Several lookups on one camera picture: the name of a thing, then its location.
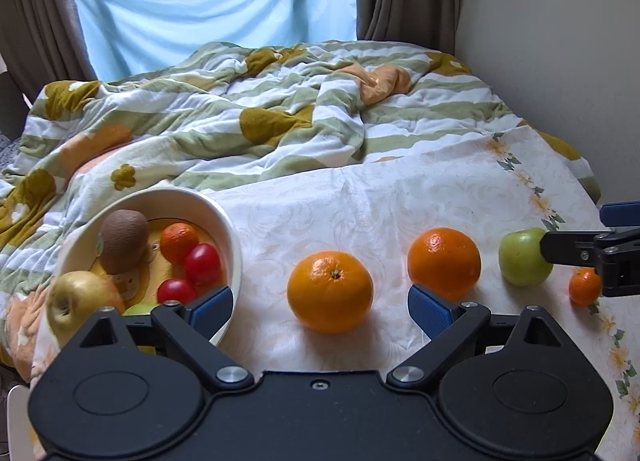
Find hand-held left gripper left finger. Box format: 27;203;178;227
75;286;256;390

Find large orange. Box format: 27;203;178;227
287;250;375;335
407;227;482;302

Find grey patterned sheet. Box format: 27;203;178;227
0;135;27;172

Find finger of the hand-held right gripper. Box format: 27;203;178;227
599;202;640;228
539;227;640;298

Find small mandarin orange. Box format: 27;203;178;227
160;222;201;266
568;267;603;307

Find green striped floral blanket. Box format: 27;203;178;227
0;40;601;382

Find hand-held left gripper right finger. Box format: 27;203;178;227
386;285;568;388

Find white floral tablecloth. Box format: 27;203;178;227
205;128;640;447

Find yellow apple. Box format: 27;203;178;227
46;271;127;349

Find light blue curtain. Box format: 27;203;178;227
70;0;358;82

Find white bed table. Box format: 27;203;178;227
7;385;32;461

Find green apple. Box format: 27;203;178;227
121;302;158;356
498;228;555;288

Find red tomato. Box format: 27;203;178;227
156;277;198;306
184;243;222;287

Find brown kiwi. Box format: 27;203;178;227
96;209;149;276

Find cream cartoon print bowl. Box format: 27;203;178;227
50;187;243;347

